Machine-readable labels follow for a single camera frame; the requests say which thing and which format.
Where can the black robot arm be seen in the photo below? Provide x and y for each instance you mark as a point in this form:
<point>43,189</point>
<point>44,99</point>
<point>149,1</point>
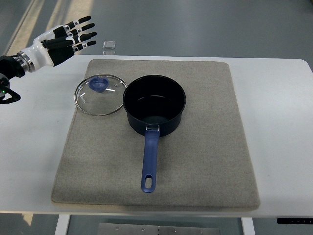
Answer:
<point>10,67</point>

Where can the dark blue saucepan blue handle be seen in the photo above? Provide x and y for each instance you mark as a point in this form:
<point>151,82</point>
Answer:
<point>154,105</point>

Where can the beige felt mat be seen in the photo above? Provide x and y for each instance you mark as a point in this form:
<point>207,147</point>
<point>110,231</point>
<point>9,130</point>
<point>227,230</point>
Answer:
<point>203,165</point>

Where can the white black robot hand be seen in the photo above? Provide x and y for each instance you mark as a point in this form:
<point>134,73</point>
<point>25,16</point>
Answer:
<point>59,44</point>

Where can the white table leg left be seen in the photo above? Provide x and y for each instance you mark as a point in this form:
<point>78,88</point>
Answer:
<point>62,224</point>

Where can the small metal floor plate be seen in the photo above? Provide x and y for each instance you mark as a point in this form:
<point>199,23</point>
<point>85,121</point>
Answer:
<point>108,48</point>

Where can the black table control panel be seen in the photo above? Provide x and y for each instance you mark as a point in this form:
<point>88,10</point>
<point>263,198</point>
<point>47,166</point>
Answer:
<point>299,221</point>

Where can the white table leg right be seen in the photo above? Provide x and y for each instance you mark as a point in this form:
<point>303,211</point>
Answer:
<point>248,226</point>

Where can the glass lid with blue knob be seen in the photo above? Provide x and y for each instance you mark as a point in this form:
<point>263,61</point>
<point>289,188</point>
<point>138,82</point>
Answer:
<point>100,95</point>

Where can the white table leg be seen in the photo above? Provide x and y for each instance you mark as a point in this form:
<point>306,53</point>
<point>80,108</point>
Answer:
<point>248,226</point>
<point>62,224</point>

